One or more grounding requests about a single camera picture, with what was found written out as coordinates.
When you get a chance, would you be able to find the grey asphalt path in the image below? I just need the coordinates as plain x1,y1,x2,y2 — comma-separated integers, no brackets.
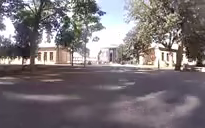
0,63,205,128

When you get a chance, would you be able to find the large tree with leaning trunk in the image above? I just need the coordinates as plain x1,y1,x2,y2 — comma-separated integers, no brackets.
123,0,205,72

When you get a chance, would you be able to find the grey building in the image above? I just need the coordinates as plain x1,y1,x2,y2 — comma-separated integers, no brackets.
96,45,120,65

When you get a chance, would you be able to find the white building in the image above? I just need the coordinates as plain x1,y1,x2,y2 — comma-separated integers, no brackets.
72,51,98,65

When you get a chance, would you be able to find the tall slim tree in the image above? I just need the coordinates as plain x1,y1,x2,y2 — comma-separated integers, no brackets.
69,0,107,68

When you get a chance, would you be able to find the small tree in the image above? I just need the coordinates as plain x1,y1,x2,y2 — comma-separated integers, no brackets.
54,16,85,67

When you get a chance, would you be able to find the pale building with dark windows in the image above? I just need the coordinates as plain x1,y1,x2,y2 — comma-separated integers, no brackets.
139,42,192,69

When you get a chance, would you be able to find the leafy tree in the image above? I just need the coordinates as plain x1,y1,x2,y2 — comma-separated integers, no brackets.
117,29,152,65

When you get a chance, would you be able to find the large tree with forked trunk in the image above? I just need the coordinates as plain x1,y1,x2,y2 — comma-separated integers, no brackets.
0,0,72,72

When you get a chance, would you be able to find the tan brick building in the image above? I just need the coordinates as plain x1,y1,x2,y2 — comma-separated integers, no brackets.
0,44,73,66

